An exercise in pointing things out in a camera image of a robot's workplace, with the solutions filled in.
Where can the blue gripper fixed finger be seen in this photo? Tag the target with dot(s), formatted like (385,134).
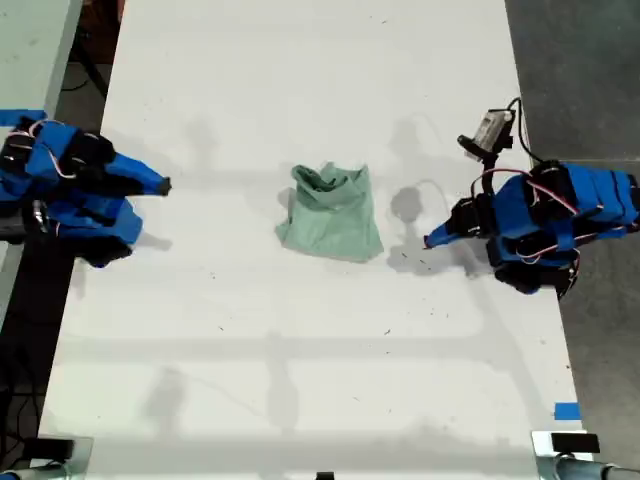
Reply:
(440,232)
(142,174)

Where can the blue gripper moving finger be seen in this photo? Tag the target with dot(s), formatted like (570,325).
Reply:
(445,241)
(120,186)

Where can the pale green t-shirt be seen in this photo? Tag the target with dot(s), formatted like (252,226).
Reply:
(335,220)

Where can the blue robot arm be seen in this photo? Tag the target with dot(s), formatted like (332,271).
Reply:
(90,215)
(565,210)

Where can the long blue tape strip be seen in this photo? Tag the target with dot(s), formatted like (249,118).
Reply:
(20,116)

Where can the pale side table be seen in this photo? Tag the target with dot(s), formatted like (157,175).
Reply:
(25,60)

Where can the short blue tape strip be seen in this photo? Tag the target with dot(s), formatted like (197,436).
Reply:
(567,411)

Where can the small black box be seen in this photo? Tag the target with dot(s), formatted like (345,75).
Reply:
(325,476)
(56,446)
(575,442)

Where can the grey metal pipe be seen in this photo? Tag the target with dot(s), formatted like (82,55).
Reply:
(30,472)
(590,470)

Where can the black camera stalk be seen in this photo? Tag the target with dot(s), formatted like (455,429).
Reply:
(482,170)

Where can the black camera box silver face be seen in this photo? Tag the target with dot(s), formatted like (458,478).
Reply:
(492,129)

